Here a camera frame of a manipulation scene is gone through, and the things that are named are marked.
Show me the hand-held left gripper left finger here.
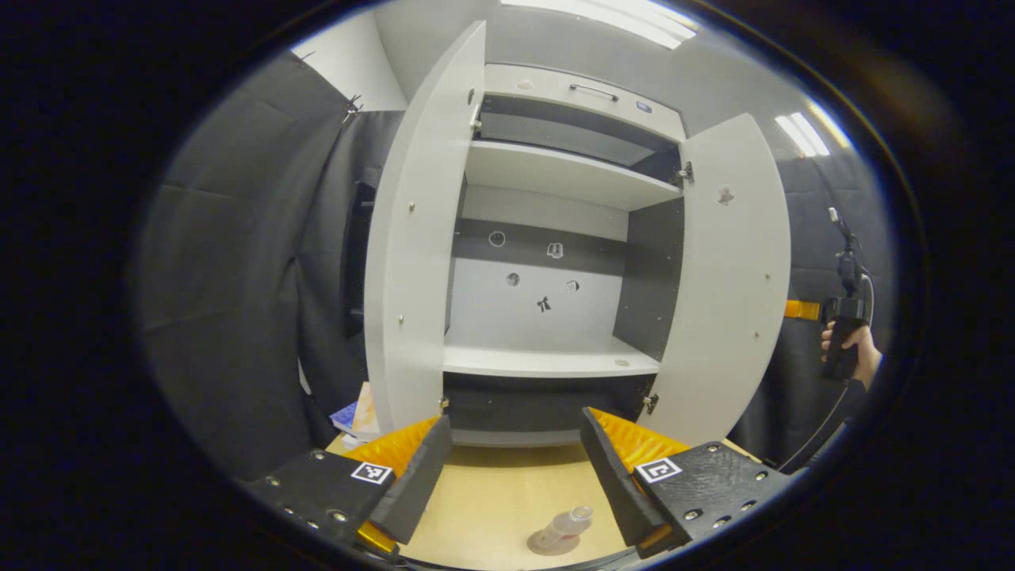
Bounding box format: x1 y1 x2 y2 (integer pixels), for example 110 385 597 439
242 412 454 556

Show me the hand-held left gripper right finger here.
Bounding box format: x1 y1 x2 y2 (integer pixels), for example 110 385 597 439
579 407 794 560

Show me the clear plastic bottle pink label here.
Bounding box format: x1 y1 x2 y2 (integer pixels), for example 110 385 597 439
542 505 594 548

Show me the white cabinet door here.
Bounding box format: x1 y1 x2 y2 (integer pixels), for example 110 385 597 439
641 113 792 447
363 20 487 435

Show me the white cabinet shelf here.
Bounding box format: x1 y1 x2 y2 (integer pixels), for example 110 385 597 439
464 140 684 212
442 333 661 379

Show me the white cabinet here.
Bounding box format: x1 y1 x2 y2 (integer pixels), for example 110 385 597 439
440 62 689 449

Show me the white printed booklet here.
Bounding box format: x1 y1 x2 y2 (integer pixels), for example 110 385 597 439
351 381 381 441

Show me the ceiling light panel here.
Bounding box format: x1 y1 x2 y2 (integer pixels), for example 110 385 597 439
775 111 831 158
500 0 699 50

